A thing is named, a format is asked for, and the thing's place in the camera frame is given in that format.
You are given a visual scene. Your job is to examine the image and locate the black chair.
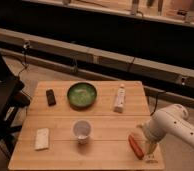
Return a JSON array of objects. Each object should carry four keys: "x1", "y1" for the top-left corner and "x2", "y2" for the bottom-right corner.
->
[{"x1": 0, "y1": 53, "x2": 30, "y2": 154}]

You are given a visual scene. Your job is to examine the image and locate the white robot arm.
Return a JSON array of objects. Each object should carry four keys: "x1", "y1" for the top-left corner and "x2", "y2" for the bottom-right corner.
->
[{"x1": 139, "y1": 104, "x2": 194, "y2": 155}]

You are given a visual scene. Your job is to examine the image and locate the green bowl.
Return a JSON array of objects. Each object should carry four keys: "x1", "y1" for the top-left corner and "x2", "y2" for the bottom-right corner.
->
[{"x1": 67, "y1": 82, "x2": 97, "y2": 108}]

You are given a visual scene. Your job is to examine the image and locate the black rectangular block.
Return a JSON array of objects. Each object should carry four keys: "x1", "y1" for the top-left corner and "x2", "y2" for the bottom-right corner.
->
[{"x1": 46, "y1": 89, "x2": 56, "y2": 106}]

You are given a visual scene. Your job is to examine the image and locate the red pepper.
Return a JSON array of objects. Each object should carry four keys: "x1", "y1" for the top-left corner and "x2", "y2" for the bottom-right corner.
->
[{"x1": 128, "y1": 135, "x2": 144, "y2": 160}]

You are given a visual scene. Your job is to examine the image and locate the white sponge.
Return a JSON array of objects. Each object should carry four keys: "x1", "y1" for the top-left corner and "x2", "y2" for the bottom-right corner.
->
[{"x1": 35, "y1": 128, "x2": 49, "y2": 150}]

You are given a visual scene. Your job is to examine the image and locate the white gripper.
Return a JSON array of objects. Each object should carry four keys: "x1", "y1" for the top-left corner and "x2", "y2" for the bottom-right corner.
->
[{"x1": 137, "y1": 120, "x2": 164, "y2": 163}]

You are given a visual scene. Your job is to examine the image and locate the white tube bottle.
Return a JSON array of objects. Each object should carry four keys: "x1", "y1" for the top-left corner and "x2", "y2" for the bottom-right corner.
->
[{"x1": 114, "y1": 84, "x2": 125, "y2": 113}]

